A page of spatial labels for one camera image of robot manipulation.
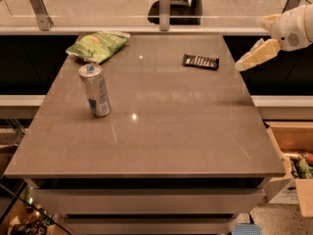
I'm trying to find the dark chocolate rxbar wrapper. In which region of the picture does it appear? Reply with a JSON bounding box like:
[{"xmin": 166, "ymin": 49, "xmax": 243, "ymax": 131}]
[{"xmin": 183, "ymin": 54, "xmax": 219, "ymax": 71}]

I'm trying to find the box of snacks lower left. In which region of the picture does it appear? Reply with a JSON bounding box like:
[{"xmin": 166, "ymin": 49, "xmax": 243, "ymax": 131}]
[{"xmin": 6, "ymin": 203, "xmax": 66, "ymax": 235}]

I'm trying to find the lower grey drawer front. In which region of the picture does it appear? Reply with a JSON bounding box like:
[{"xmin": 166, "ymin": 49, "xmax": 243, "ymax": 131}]
[{"xmin": 64, "ymin": 217, "xmax": 237, "ymax": 235}]

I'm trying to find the middle metal railing post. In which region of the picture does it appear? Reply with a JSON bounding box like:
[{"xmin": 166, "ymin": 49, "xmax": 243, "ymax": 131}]
[{"xmin": 159, "ymin": 0, "xmax": 170, "ymax": 31}]

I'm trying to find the cardboard box with items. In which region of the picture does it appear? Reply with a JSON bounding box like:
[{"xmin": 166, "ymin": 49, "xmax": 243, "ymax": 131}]
[{"xmin": 266, "ymin": 121, "xmax": 313, "ymax": 217}]

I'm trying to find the upper grey drawer front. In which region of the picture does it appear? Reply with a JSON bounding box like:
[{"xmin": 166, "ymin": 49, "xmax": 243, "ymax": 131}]
[{"xmin": 32, "ymin": 189, "xmax": 265, "ymax": 214}]

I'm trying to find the left metal railing post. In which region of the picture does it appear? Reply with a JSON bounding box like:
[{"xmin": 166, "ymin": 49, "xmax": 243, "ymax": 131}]
[{"xmin": 29, "ymin": 0, "xmax": 54, "ymax": 31}]

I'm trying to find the green chip bag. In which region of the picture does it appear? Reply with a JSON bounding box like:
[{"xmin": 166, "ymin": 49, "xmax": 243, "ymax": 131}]
[{"xmin": 66, "ymin": 31, "xmax": 130, "ymax": 64}]

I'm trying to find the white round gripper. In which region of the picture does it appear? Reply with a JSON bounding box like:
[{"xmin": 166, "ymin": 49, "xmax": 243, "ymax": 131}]
[{"xmin": 235, "ymin": 6, "xmax": 309, "ymax": 71}]

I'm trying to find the silver blue redbull can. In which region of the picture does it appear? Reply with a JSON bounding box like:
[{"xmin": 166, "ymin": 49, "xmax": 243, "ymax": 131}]
[{"xmin": 78, "ymin": 64, "xmax": 111, "ymax": 117}]

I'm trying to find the grey drawer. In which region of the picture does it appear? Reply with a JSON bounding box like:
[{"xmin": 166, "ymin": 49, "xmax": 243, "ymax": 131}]
[
  {"xmin": 64, "ymin": 217, "xmax": 237, "ymax": 235},
  {"xmin": 32, "ymin": 189, "xmax": 265, "ymax": 214}
]

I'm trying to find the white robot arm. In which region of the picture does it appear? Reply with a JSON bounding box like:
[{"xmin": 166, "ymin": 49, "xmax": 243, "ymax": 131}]
[{"xmin": 235, "ymin": 4, "xmax": 313, "ymax": 71}]

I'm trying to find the black office chair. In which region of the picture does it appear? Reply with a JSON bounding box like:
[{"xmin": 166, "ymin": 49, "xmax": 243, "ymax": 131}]
[{"xmin": 148, "ymin": 0, "xmax": 202, "ymax": 25}]

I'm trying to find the blue perforated basket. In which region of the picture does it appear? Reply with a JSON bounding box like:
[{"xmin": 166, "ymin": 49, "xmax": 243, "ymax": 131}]
[{"xmin": 231, "ymin": 224, "xmax": 262, "ymax": 235}]

